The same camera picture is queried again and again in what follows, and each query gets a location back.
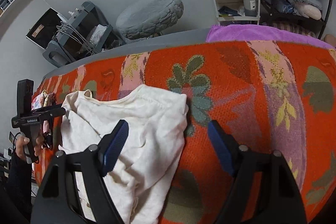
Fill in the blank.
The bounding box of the cream white knit sweater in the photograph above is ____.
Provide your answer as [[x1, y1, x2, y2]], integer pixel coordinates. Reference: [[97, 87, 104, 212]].
[[59, 85, 189, 223]]

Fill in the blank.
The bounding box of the person left forearm black sleeve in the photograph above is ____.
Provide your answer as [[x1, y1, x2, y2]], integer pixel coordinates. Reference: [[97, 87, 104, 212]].
[[5, 153, 33, 223]]

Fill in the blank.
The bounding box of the floral pink clothes pile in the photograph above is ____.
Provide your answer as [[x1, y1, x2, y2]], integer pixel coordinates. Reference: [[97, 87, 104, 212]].
[[31, 89, 57, 135]]

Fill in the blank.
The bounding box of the person left hand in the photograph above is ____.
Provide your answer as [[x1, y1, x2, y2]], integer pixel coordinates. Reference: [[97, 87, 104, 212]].
[[15, 135, 44, 161]]

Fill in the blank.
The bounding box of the grey round cushion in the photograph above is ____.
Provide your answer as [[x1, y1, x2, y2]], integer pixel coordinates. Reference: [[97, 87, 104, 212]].
[[116, 0, 184, 40]]

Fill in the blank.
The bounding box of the purple bed sheet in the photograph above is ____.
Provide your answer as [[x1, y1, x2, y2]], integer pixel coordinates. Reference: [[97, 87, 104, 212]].
[[206, 24, 335, 50]]

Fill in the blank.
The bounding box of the white plastic bottle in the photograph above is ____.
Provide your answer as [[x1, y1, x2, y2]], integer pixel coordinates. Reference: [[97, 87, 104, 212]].
[[243, 0, 257, 16]]

